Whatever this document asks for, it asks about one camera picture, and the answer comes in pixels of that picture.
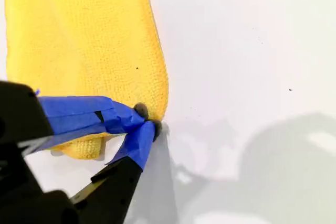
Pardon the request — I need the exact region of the yellow square towel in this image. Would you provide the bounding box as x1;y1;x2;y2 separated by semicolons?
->
1;0;170;161

